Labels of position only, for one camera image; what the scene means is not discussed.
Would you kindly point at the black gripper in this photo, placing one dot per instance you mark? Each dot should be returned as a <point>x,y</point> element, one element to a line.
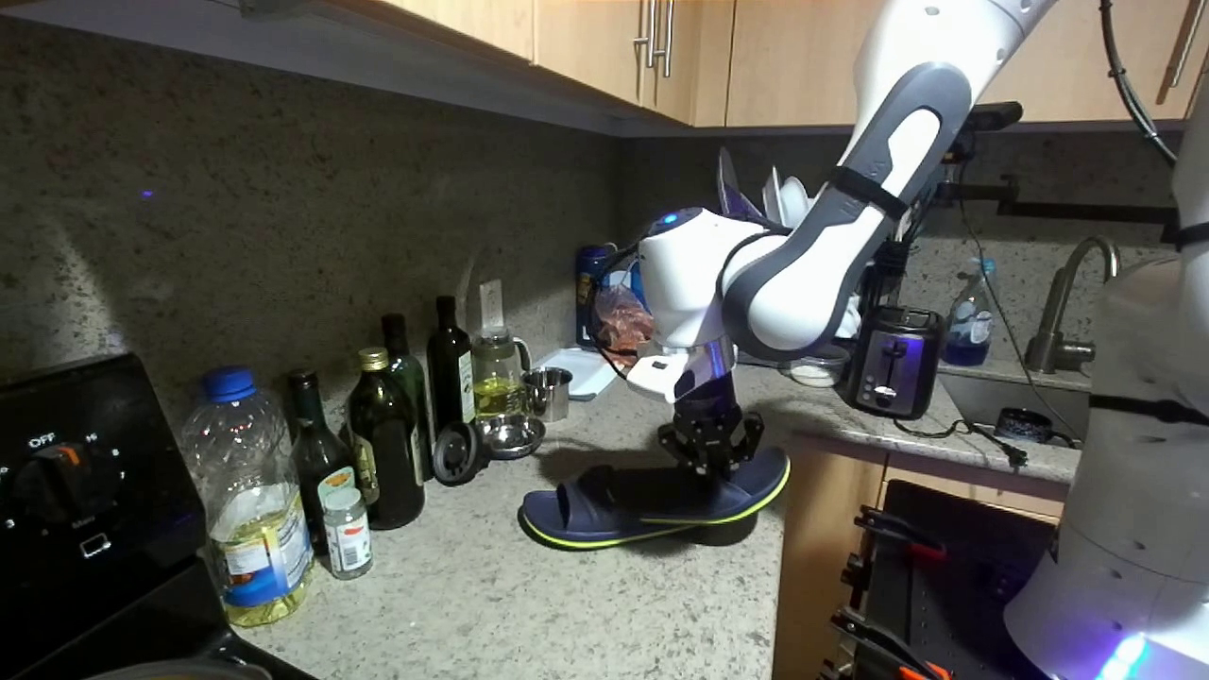
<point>711,410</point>

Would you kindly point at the wooden base cabinet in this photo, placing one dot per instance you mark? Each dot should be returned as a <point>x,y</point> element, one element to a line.
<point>819,568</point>

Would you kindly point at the small spice jar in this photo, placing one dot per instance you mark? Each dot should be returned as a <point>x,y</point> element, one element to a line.
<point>344,536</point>

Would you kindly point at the green glass bottle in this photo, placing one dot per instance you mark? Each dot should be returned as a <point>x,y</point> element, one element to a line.
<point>405,380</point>

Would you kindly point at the white bowl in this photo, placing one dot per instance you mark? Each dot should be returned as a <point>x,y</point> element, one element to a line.
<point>819,373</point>

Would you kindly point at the blue liquid spray bottle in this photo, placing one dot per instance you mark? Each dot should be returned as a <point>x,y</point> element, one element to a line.
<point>967,330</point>

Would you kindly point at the dark oil bottle white label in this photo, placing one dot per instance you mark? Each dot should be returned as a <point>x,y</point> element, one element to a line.
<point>452,373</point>

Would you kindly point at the kitchen sink basin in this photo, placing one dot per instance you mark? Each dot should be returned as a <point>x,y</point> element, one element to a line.
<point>976,393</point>

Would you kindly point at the black toaster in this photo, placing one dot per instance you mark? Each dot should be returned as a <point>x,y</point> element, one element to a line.
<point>894,361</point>

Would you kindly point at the black measuring cup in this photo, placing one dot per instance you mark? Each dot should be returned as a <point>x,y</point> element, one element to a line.
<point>454,455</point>

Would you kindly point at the black electric stove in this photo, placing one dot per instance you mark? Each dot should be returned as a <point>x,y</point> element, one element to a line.
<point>76,504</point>

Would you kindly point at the steel cup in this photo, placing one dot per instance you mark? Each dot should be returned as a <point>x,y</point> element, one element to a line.
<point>551,393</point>

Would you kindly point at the light wood upper cabinets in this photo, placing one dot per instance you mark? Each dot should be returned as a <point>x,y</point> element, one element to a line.
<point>780,62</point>

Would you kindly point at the glass oil cruet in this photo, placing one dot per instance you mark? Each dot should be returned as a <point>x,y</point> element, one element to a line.
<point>496,380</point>

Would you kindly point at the white cutting board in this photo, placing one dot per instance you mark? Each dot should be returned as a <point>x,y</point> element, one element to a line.
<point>585,373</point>

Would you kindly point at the navy slipper green-edged sole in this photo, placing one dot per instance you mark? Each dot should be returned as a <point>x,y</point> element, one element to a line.
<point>568,524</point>

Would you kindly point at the steel bowl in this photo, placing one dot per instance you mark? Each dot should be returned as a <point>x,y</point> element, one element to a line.
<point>512,435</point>

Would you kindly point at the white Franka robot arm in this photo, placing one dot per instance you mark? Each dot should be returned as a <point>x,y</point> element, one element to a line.
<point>819,250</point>

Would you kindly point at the clear water bottle blue cap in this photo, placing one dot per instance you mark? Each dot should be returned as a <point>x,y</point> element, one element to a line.
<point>250,504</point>

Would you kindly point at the white crumpled plastic bag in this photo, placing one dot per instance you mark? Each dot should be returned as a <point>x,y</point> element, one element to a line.
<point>786,203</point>

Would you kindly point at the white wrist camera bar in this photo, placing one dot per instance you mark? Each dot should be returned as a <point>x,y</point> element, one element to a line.
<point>659,377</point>

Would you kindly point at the metal kitchen faucet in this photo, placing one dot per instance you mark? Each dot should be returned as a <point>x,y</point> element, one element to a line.
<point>1072,288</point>

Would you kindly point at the black cart orange clamps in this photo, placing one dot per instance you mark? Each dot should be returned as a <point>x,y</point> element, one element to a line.
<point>957,592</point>

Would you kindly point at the dark bottle gold cap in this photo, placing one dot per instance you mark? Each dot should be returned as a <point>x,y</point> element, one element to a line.
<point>388,455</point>

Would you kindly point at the reddish snack bag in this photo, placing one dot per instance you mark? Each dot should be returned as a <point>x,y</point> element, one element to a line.
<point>626,328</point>

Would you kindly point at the dark glass bottle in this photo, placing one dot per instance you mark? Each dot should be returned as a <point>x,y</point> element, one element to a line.
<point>320,455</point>

